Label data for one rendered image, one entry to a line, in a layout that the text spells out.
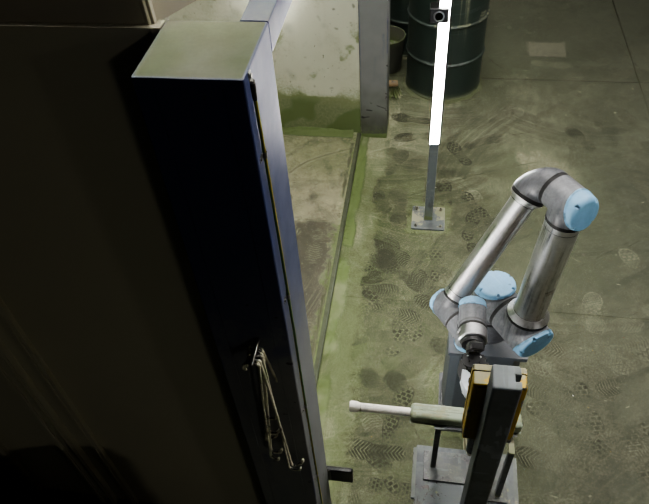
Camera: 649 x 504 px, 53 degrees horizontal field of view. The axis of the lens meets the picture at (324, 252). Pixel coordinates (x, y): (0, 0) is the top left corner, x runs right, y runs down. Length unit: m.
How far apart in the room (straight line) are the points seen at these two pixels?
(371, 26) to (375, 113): 0.64
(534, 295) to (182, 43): 1.56
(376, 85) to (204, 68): 3.40
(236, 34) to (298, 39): 3.19
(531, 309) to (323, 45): 2.50
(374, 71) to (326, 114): 0.48
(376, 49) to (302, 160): 0.87
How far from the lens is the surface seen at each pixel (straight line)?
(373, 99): 4.46
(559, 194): 2.06
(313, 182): 4.23
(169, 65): 1.07
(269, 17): 1.16
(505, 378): 1.40
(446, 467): 2.22
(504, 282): 2.53
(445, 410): 1.91
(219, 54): 1.07
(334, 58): 4.33
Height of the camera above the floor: 2.81
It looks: 47 degrees down
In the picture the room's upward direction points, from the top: 5 degrees counter-clockwise
